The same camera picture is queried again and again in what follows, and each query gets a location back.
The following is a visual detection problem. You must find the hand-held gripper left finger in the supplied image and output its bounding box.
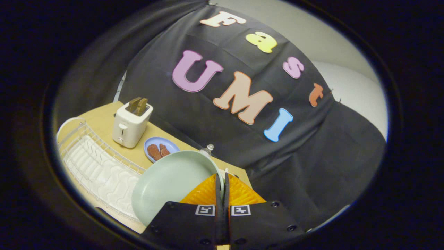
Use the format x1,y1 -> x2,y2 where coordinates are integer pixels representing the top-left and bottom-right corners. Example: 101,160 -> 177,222
140,173 -> 224,250

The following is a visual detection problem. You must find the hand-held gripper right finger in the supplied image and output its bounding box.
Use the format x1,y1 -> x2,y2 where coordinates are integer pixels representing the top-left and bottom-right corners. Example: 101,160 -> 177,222
224,173 -> 306,250

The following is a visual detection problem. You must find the pale green plate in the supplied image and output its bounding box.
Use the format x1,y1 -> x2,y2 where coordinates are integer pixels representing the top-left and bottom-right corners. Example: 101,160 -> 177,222
131,150 -> 225,226

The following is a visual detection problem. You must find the white wire dish rack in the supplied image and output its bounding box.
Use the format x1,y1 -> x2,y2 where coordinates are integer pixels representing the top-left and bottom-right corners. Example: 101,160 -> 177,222
57,117 -> 148,223

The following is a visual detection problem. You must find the small blue plate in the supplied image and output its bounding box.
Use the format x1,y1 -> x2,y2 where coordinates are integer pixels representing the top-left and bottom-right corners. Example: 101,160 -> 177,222
144,136 -> 180,163

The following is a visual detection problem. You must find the clear plastic bottle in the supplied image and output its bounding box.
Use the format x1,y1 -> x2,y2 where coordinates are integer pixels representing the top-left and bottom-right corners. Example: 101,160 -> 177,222
200,144 -> 215,159

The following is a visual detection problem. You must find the white toaster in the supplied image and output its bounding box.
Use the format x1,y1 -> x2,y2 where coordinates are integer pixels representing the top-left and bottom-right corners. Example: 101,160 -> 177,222
112,102 -> 154,149

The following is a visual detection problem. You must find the brown toast slice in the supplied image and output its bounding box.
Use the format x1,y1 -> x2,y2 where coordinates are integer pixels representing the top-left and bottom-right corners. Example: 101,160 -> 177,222
135,98 -> 149,116
126,97 -> 142,112

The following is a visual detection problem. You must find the metal backdrop stand pole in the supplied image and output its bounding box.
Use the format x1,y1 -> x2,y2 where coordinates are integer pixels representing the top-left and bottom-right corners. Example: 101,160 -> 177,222
114,71 -> 127,103

